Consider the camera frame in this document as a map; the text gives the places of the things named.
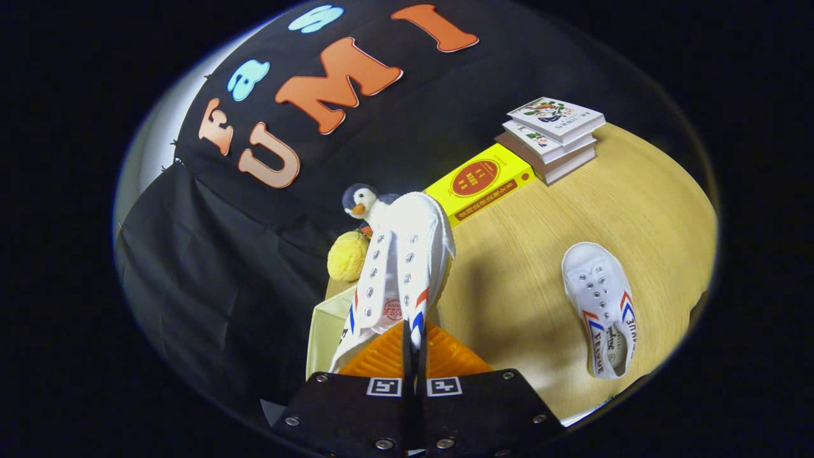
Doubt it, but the brown storage box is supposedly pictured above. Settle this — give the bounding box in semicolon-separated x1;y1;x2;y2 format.
305;284;360;381

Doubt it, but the penguin plush toy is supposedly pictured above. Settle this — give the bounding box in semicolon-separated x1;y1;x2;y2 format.
342;183;400;239

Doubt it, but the row of black cloth clips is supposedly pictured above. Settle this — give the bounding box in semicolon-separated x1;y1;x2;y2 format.
160;71;214;174

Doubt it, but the white illustrated book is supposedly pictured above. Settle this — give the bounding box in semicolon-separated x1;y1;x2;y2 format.
507;97;606;144

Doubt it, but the yellow book with red label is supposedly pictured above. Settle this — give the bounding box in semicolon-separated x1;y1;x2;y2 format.
423;143;537;228

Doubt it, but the yellow plush toy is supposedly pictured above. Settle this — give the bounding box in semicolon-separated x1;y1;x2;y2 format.
327;230;371;282

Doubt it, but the white paperback book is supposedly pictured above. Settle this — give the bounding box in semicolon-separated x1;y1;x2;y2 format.
502;120;598;165

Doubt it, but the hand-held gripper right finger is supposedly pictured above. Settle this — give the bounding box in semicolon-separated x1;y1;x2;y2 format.
417;321;563;457

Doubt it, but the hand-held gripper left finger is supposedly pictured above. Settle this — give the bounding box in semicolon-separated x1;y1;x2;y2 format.
272;320;414;458

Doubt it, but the white canvas shoe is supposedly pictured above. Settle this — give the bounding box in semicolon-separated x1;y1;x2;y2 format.
562;242;637;380
329;191;456;374

